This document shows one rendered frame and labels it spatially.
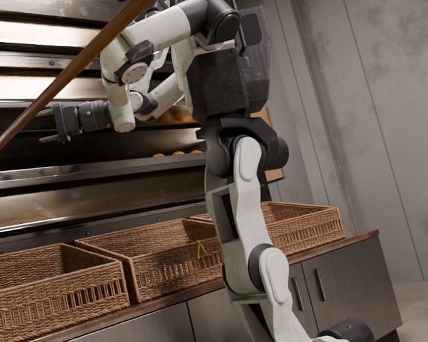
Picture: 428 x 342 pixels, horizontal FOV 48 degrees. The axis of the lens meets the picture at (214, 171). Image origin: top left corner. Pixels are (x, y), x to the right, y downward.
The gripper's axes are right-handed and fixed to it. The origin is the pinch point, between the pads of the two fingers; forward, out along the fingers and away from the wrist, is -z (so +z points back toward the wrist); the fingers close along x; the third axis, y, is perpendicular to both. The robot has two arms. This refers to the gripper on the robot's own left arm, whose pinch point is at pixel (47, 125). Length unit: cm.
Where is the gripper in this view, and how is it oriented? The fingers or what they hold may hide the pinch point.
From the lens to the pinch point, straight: 155.4
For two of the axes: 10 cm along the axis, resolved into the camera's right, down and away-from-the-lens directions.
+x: 2.3, 9.7, -1.1
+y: -0.7, 1.3, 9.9
